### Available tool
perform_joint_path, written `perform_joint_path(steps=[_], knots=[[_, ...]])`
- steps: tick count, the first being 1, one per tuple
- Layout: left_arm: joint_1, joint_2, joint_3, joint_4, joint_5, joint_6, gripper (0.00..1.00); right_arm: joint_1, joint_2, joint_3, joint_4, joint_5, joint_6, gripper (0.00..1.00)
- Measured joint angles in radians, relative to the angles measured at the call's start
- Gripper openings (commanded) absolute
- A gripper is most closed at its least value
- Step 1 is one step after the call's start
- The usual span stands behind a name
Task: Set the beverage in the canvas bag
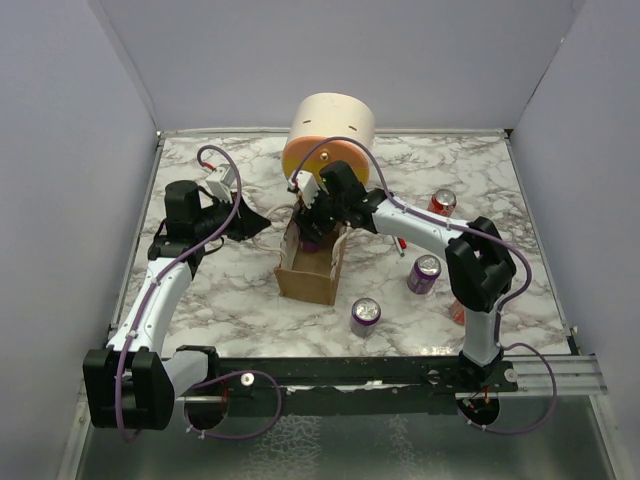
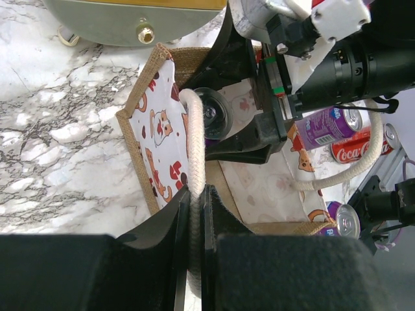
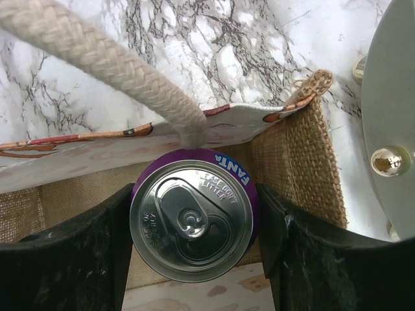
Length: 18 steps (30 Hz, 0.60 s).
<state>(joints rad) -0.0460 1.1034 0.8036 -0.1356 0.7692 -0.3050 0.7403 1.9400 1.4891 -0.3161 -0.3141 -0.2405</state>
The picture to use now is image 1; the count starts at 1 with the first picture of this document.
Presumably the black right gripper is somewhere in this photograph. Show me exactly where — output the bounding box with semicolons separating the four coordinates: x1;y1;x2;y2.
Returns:
292;183;347;244

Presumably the red cola can back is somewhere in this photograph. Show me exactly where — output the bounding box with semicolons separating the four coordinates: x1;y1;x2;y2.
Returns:
427;188;457;217

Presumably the purple Fanta can front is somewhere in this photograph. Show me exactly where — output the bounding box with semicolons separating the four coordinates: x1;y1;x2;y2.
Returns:
350;297;381;338

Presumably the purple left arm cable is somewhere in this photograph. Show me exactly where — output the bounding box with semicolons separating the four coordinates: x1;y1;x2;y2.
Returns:
113;144;244;444

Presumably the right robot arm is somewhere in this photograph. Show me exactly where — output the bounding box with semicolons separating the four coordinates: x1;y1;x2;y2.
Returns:
288;161;516;391

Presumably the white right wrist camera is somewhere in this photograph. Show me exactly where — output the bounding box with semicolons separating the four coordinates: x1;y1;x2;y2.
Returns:
288;170;320;209

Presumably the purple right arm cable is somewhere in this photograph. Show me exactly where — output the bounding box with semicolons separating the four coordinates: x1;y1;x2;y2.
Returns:
289;135;531;346

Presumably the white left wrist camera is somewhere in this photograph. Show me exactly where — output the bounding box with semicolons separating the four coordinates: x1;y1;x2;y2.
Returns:
205;164;237;203

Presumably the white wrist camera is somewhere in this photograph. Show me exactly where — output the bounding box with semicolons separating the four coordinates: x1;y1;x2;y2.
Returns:
205;164;237;203
288;170;320;209

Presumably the purple Fanta can back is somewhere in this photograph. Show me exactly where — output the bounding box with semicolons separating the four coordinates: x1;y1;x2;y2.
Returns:
300;240;320;254

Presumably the round cream drawer cabinet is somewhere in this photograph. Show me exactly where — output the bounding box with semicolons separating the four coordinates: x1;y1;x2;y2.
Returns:
281;93;375;184

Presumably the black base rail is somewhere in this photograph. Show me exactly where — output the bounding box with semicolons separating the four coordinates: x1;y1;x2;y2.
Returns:
184;353;517;417

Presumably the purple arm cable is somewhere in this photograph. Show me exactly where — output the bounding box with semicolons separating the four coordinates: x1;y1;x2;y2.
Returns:
289;135;531;346
113;144;244;444

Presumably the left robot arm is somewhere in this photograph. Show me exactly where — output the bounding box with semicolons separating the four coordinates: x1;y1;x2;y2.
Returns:
83;180;271;431

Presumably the red cola can front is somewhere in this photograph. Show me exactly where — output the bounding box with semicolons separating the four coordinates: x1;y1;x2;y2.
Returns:
448;300;465;326

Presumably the purple fanta can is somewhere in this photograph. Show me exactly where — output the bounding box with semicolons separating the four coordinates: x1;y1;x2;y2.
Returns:
350;297;381;338
300;240;320;254
407;254;441;295

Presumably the red cola can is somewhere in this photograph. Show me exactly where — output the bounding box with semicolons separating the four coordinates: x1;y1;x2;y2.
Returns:
448;300;465;326
427;188;457;217

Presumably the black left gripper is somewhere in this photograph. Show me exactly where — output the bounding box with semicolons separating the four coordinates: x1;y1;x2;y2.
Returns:
195;190;271;242

